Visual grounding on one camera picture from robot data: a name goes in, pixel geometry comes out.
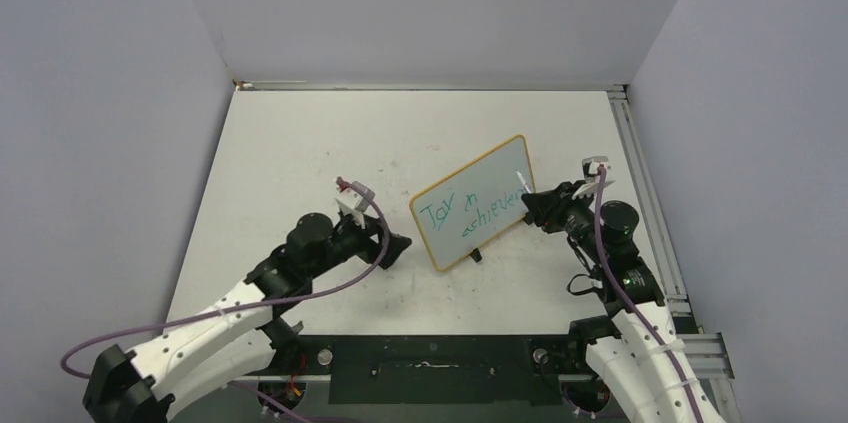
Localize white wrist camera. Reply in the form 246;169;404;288
335;177;375;229
572;156;613;200

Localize aluminium back rail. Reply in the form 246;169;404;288
235;81;626;93

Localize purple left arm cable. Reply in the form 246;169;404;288
60;176;392;423

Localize yellow framed whiteboard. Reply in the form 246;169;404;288
409;134;536;272

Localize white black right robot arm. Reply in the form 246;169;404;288
521;181;723;422

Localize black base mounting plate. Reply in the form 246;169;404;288
255;335;610;406

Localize green capped whiteboard marker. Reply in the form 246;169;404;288
516;170;533;194

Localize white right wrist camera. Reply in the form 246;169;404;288
572;156;613;200

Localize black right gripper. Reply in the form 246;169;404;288
523;180;608;263

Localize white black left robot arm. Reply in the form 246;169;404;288
82;213;412;422

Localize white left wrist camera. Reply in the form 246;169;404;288
335;177;375;229

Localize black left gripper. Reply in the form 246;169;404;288
307;209;410;279

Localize aluminium right side rail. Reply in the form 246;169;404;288
607;86;692;317

